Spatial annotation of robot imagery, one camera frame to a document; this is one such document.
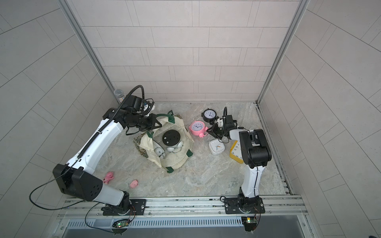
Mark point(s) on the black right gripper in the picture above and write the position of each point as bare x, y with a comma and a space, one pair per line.
215, 132

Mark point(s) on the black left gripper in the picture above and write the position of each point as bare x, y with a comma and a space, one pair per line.
153, 117

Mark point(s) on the black twin bell alarm clock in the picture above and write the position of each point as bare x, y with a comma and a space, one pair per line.
209, 116

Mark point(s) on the white rounded square alarm clock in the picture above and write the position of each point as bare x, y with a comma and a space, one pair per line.
216, 147

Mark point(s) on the pink twin bell alarm clock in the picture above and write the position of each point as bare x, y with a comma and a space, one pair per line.
198, 128

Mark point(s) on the canvas tote bag green handles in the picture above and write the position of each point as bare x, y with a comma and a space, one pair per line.
172, 162

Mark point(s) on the yellow square alarm clock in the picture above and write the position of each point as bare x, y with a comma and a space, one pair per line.
236, 153

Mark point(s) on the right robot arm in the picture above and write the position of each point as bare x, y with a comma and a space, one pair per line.
255, 152

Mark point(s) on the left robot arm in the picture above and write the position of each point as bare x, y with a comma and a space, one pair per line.
75, 178

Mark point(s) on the white twin bell alarm clock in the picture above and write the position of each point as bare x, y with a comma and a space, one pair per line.
172, 141

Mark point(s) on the pink toy piece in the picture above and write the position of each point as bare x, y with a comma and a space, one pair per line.
134, 183
109, 177

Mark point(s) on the right circuit board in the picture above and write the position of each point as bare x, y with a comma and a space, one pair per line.
250, 223

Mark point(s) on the circuit board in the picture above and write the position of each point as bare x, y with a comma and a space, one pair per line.
250, 223
121, 224

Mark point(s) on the left circuit board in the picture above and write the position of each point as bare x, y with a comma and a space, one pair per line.
121, 224

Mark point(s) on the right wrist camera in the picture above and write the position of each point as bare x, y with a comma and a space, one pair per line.
226, 122

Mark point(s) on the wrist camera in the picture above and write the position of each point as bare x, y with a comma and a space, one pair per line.
226, 122
137, 105

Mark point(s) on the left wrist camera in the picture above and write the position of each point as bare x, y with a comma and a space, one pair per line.
137, 105

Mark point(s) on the white alarm clock metal handle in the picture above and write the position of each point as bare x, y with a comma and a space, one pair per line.
158, 149

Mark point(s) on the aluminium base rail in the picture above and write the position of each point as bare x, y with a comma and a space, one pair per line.
178, 212

